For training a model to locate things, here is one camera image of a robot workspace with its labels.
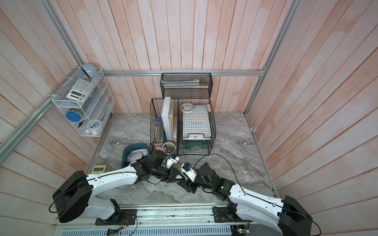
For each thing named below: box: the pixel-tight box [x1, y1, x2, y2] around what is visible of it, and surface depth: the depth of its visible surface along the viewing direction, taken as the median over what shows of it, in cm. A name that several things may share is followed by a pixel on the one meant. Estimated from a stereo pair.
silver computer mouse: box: [126, 148, 149, 163], surface depth 97 cm
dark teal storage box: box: [121, 142, 151, 169], surface depth 97 cm
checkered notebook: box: [182, 103, 212, 139], surface depth 92 cm
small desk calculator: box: [91, 164, 107, 175], surface depth 92 cm
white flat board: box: [160, 96, 173, 142], surface depth 90 cm
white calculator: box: [66, 78, 95, 103], surface depth 78 cm
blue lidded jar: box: [65, 111, 82, 122], surface depth 78 cm
